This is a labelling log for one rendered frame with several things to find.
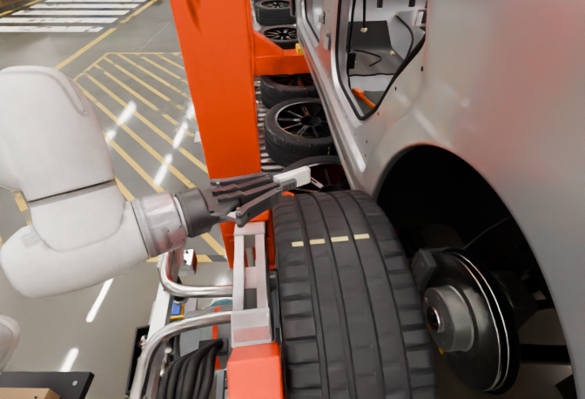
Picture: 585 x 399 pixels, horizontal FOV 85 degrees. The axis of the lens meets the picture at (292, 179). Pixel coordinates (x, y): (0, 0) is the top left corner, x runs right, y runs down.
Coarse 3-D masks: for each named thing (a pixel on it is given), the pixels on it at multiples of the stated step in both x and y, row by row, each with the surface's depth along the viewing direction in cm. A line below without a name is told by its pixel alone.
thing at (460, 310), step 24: (456, 264) 79; (432, 288) 83; (456, 288) 80; (480, 288) 71; (456, 312) 75; (480, 312) 71; (432, 336) 85; (456, 336) 74; (480, 336) 72; (504, 336) 67; (456, 360) 82; (480, 360) 72; (504, 360) 67; (480, 384) 73
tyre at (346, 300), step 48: (336, 192) 78; (288, 240) 59; (336, 240) 59; (384, 240) 59; (288, 288) 53; (336, 288) 53; (384, 288) 53; (288, 336) 50; (336, 336) 49; (384, 336) 50; (288, 384) 48; (336, 384) 48; (384, 384) 48; (432, 384) 49
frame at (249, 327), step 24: (240, 240) 66; (264, 240) 68; (240, 264) 62; (264, 264) 62; (240, 288) 58; (264, 288) 58; (240, 312) 55; (264, 312) 55; (240, 336) 53; (264, 336) 53
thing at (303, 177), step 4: (308, 168) 59; (292, 172) 57; (296, 172) 57; (300, 172) 58; (304, 172) 58; (308, 172) 59; (280, 176) 56; (284, 176) 56; (288, 176) 57; (292, 176) 57; (296, 176) 58; (300, 176) 58; (304, 176) 59; (308, 176) 59; (276, 180) 56; (280, 180) 56; (284, 180) 57; (300, 180) 59; (304, 180) 59; (308, 180) 60; (300, 184) 59; (304, 184) 59
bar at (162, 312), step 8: (176, 256) 80; (176, 264) 79; (176, 272) 78; (176, 280) 78; (160, 288) 73; (160, 296) 72; (168, 296) 72; (160, 304) 70; (168, 304) 71; (160, 312) 69; (168, 312) 70; (152, 320) 68; (160, 320) 68; (168, 320) 70; (152, 328) 66; (160, 352) 64; (160, 360) 63; (152, 368) 61; (160, 368) 63; (152, 376) 60; (152, 384) 59; (152, 392) 58
